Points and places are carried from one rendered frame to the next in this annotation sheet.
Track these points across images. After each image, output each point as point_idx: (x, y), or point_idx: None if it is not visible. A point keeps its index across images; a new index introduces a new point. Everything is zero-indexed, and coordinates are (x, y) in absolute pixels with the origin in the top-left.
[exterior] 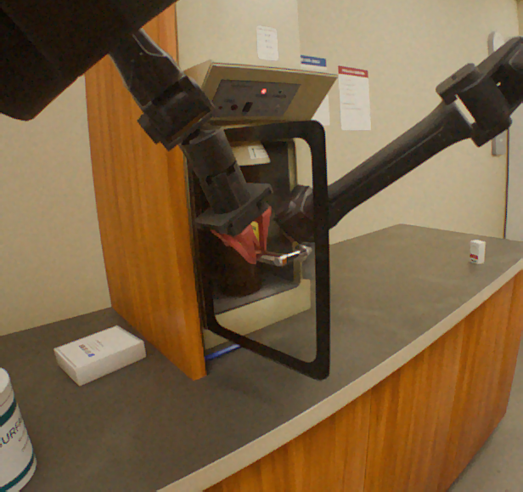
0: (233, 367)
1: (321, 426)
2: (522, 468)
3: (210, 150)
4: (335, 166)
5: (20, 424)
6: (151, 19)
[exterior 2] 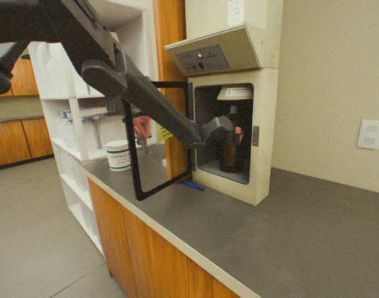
0: (177, 189)
1: (157, 233)
2: None
3: None
4: None
5: (121, 157)
6: None
